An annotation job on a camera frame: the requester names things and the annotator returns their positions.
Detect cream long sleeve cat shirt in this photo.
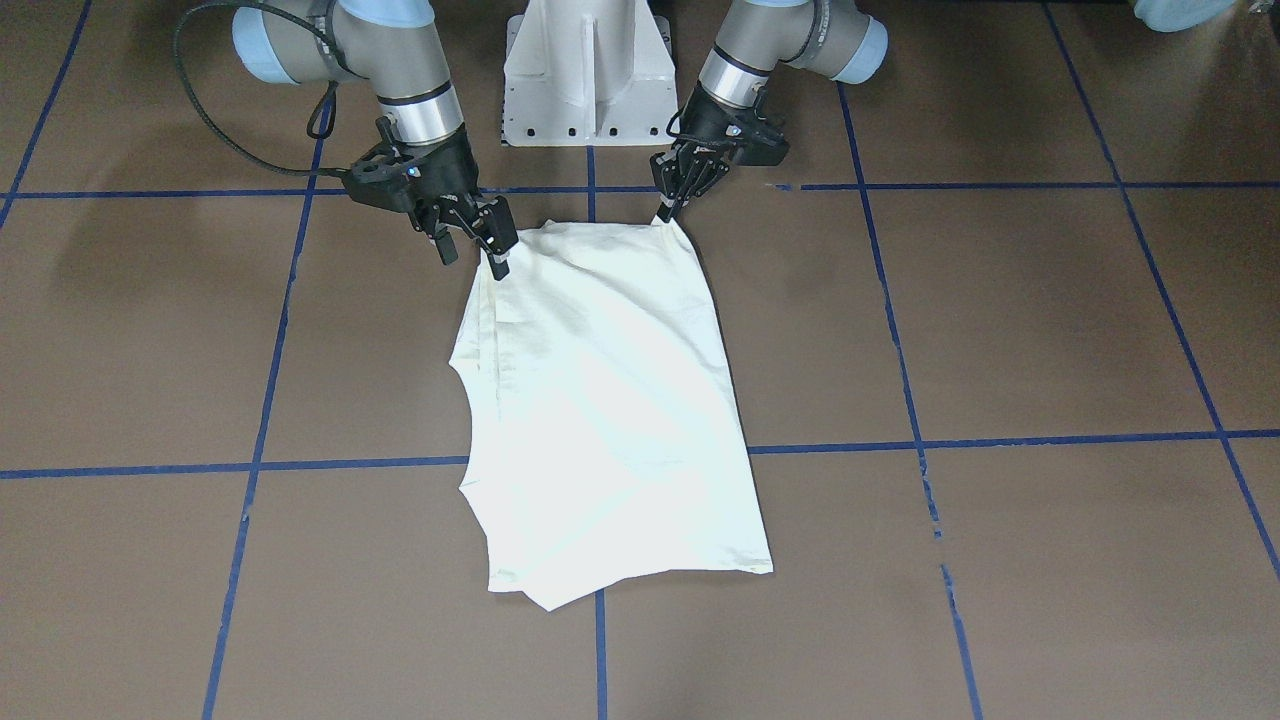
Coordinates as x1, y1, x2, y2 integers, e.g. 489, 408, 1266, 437
449, 219, 774, 611

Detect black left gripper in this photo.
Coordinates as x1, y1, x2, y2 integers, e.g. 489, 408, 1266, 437
650, 85, 790, 222

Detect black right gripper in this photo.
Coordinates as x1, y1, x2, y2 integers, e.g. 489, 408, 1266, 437
342, 118, 518, 281

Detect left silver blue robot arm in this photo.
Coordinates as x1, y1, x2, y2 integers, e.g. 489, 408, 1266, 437
650, 1, 890, 222

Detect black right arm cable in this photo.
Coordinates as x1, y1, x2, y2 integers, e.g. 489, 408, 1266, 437
172, 0, 351, 179

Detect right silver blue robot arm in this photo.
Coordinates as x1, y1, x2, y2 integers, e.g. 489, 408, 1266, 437
232, 1, 518, 281

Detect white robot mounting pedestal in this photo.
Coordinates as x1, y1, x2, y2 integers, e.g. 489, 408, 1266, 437
500, 1, 678, 147

